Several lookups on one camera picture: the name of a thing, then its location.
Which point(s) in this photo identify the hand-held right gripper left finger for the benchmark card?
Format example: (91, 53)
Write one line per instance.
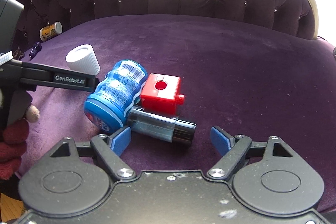
(121, 141)

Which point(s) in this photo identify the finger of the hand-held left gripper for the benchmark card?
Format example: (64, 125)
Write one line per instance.
(69, 79)

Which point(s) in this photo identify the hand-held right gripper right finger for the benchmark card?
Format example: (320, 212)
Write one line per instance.
(220, 141)

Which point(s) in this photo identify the white ribbed cap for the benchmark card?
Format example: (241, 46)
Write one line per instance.
(81, 58)

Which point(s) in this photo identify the clear and black cylinder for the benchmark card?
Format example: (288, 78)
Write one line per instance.
(157, 124)

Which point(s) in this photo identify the blue plastic jar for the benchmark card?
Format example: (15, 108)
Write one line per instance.
(118, 92)

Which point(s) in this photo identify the red toy cube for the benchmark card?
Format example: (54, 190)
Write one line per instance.
(160, 98)

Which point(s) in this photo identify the person's left hand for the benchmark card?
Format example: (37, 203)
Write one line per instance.
(13, 145)

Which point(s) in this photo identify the dark brown star ornament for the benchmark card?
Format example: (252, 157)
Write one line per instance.
(18, 54)

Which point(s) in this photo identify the small purple bead toy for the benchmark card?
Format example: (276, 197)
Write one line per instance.
(35, 50)

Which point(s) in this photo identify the small yellow bottle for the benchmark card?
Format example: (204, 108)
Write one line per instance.
(50, 31)

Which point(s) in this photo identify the purple tufted velvet sofa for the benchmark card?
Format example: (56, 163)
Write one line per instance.
(236, 69)

